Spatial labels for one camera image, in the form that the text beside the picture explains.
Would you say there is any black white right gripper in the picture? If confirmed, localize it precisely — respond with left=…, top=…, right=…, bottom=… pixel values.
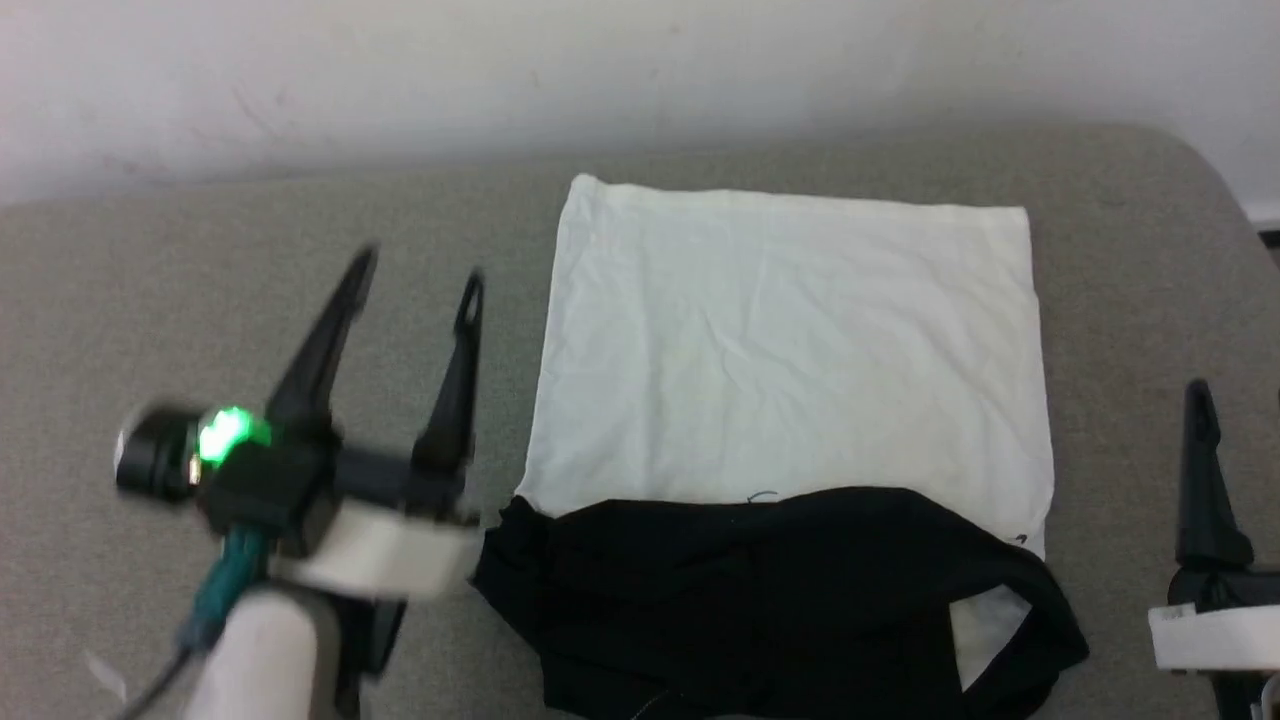
left=1147, top=380, right=1280, bottom=673

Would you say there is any teal cable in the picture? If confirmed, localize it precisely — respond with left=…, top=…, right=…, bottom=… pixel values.
left=120, top=528, right=273, bottom=720

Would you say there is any white and black shirt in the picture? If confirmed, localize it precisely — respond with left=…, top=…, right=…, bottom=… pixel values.
left=470, top=173, right=1093, bottom=720

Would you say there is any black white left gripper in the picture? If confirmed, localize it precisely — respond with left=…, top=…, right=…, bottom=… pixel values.
left=193, top=246, right=487, bottom=603

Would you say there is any grey fabric sofa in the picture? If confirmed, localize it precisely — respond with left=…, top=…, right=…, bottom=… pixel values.
left=0, top=122, right=1280, bottom=720

